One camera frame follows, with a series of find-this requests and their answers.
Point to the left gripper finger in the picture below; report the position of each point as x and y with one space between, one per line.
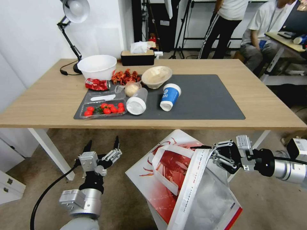
87 146
114 153

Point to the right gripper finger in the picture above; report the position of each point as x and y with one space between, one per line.
223 144
225 163

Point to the red white food delivery bag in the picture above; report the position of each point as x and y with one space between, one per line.
172 172

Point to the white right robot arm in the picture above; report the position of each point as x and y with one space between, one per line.
289 167

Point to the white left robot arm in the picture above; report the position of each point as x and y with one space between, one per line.
89 203

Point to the clear plastic tray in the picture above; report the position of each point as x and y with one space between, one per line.
96 104

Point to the dark grey desk mat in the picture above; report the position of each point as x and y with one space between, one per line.
203 100

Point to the clear cup with white lid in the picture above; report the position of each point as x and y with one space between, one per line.
136 105

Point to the crushed red soda can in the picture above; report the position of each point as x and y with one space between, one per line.
97 84

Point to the round beige bun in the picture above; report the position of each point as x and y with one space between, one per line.
131 89

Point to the wooden table with white legs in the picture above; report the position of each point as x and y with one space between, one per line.
38 95

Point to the blue paper cup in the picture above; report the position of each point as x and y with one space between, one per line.
170 95

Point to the white drawer cabinet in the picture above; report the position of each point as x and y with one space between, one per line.
14 148

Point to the white plastic bowl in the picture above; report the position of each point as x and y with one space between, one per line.
97 65

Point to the beige paper bowl with lid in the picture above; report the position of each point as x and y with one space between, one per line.
156 76

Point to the black tissue box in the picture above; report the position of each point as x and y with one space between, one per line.
138 58

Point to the white tissue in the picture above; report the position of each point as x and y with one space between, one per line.
138 46

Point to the black tripod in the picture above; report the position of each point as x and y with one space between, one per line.
182 26

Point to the seated person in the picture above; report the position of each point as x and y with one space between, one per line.
261 21

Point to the blue white drink can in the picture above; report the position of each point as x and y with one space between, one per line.
299 39

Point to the standing person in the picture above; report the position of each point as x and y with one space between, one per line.
227 14

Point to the white desk lamp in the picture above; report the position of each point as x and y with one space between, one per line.
76 9

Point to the dark computer monitor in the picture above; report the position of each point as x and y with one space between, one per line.
296 19

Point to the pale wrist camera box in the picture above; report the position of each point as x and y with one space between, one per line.
243 143
88 161

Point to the wooden desk with white frame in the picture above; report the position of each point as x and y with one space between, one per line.
283 40

